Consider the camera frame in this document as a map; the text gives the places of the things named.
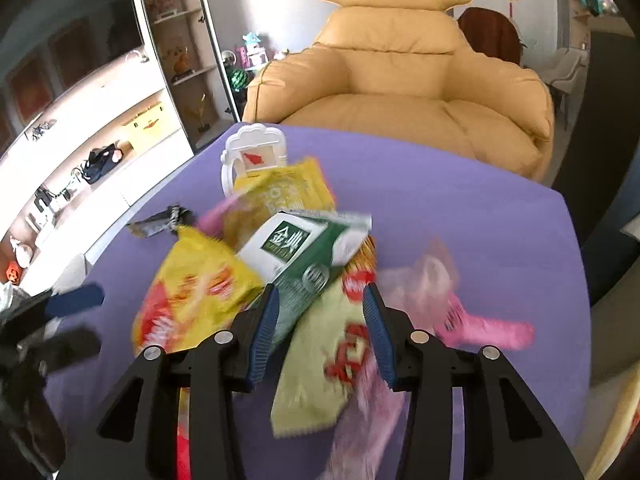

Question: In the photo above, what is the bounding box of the light green snack bag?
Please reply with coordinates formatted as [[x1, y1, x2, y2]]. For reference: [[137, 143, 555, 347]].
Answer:
[[270, 265, 383, 438]]

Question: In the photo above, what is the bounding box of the red snack wrapper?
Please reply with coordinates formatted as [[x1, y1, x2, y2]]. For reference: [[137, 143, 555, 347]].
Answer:
[[175, 390, 193, 480]]

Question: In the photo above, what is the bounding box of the orange figurine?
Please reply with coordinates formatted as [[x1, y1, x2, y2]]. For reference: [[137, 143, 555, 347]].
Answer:
[[170, 45, 193, 81]]

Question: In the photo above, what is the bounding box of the yellow snack wrapper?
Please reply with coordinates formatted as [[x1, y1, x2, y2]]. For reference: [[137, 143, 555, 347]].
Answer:
[[222, 157, 337, 251]]

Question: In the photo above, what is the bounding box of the orange snack wrapper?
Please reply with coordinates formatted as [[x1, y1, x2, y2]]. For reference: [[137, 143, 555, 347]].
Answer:
[[345, 234, 380, 281]]

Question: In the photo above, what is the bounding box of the gold trophy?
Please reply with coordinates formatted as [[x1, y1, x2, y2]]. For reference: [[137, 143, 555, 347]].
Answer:
[[190, 92, 211, 133]]

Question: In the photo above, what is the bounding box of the white dining chair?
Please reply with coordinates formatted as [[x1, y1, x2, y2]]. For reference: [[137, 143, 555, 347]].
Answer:
[[542, 47, 588, 111]]

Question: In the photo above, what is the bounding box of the black bag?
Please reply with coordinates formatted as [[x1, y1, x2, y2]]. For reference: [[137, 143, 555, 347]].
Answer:
[[82, 144, 126, 183]]

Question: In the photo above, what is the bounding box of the teal pink toy castle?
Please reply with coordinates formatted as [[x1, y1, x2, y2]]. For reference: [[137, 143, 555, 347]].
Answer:
[[235, 32, 268, 68]]

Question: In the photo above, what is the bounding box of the white beer mug toy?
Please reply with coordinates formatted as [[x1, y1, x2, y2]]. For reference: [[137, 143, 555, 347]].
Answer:
[[221, 122, 289, 196]]

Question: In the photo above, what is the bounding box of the purple tablecloth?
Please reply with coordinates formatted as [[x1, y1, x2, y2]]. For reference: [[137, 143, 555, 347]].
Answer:
[[42, 122, 593, 480]]

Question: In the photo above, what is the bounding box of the dark grey wrapper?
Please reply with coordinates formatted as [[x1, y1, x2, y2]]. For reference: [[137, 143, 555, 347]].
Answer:
[[127, 205, 193, 239]]

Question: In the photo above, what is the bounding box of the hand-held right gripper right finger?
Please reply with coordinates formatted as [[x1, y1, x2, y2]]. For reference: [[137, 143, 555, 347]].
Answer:
[[362, 284, 586, 480]]

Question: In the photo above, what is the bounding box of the yellow leather armchair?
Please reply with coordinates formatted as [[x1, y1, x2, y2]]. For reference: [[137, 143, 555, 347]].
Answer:
[[242, 0, 556, 183]]

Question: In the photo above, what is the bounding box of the pink candy wrapper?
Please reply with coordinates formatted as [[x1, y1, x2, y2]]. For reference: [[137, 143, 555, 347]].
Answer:
[[197, 195, 241, 236]]

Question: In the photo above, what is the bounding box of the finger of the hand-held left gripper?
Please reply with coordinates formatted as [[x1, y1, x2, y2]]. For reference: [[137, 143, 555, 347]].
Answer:
[[20, 327, 102, 376], [42, 282, 106, 320]]

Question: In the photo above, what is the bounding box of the yellow red chip bag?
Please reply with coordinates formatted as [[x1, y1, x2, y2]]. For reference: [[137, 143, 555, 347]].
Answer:
[[131, 225, 266, 356]]

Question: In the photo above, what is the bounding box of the yellow toy box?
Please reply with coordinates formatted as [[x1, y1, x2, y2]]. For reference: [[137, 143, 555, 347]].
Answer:
[[120, 102, 181, 153]]

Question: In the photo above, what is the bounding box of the green white milk carton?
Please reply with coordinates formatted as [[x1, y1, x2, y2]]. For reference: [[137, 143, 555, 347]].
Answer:
[[235, 210, 373, 351]]

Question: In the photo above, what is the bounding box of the pale pink wrapper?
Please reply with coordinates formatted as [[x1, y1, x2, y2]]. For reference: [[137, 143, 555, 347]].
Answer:
[[320, 360, 406, 480]]

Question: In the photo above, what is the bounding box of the chair with brown jacket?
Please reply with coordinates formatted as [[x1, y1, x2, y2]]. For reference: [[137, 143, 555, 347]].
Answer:
[[457, 7, 523, 68]]

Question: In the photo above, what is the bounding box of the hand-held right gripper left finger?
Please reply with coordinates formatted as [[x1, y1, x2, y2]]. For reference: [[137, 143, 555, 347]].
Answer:
[[60, 282, 281, 480]]

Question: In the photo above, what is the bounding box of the glass door display cabinet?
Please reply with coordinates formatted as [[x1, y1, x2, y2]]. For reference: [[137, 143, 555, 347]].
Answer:
[[127, 0, 241, 153]]

